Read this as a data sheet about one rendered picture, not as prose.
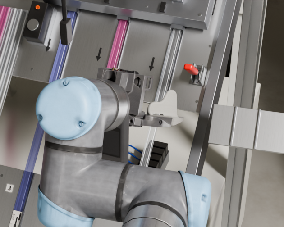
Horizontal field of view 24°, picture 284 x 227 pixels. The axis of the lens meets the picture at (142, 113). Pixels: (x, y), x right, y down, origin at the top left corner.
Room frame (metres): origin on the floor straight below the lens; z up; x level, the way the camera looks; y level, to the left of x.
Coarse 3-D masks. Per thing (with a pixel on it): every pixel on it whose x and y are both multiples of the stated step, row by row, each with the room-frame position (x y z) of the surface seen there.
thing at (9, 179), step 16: (0, 176) 0.97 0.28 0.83; (16, 176) 0.96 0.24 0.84; (32, 176) 0.95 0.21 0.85; (0, 192) 0.94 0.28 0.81; (16, 192) 0.94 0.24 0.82; (32, 192) 0.93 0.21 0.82; (0, 208) 0.92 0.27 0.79; (32, 208) 0.91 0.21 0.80; (0, 224) 0.89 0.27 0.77; (32, 224) 0.88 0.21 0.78; (96, 224) 0.86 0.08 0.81; (112, 224) 0.86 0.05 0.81
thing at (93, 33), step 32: (0, 0) 1.24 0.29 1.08; (32, 0) 1.23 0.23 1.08; (224, 0) 1.14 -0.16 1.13; (96, 32) 1.15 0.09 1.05; (128, 32) 1.13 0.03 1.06; (160, 32) 1.12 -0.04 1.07; (192, 32) 1.11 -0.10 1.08; (32, 64) 1.12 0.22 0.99; (64, 64) 1.11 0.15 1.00; (96, 64) 1.10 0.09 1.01; (128, 64) 1.08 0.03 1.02; (160, 64) 1.07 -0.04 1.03; (192, 64) 1.06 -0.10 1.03; (192, 96) 1.01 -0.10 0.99
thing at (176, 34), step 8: (176, 32) 1.10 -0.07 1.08; (176, 40) 1.09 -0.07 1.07; (176, 48) 1.08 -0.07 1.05; (168, 56) 1.07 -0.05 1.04; (168, 64) 1.06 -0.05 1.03; (168, 72) 1.05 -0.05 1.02; (160, 80) 1.04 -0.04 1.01; (168, 80) 1.04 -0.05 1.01; (160, 88) 1.03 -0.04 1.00; (160, 96) 1.01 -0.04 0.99; (152, 128) 0.97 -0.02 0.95; (152, 136) 0.96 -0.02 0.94; (152, 144) 0.95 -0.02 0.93; (144, 152) 0.94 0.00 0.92; (144, 160) 0.93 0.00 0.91
